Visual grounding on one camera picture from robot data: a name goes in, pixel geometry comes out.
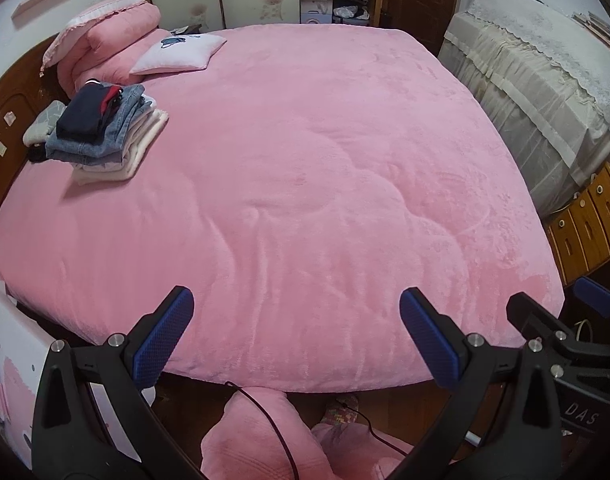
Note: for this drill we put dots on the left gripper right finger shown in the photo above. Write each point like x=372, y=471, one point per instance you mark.
x=523, y=442

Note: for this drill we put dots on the pink plush bed blanket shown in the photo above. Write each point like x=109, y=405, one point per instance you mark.
x=303, y=181

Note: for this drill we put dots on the white printed small pillow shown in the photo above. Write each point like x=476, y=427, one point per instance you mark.
x=178, y=54

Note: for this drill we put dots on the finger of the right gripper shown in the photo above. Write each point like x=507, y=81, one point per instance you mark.
x=534, y=322
x=594, y=295

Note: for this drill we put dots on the folded cream white clothes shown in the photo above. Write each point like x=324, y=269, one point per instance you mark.
x=139, y=139

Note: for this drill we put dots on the cream lace covered furniture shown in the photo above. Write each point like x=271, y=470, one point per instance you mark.
x=544, y=82

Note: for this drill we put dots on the white cardboard box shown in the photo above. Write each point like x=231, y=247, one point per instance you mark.
x=24, y=347

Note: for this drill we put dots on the wooden drawer cabinet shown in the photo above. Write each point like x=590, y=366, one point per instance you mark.
x=579, y=234

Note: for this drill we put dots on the grey folded cloth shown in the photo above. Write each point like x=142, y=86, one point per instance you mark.
x=41, y=128

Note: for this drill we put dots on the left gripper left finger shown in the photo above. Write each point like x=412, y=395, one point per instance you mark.
x=69, y=437

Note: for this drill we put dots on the pink cushion on floor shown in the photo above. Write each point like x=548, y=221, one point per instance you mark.
x=262, y=436

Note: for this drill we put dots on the wooden headboard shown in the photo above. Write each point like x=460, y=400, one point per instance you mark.
x=25, y=91

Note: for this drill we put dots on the navy red varsity jacket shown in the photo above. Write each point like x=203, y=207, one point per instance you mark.
x=89, y=112

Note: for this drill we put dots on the folded blue jeans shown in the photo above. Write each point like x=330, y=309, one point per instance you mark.
x=109, y=147

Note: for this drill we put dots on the folded pink quilt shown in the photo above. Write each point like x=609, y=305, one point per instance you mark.
x=104, y=43

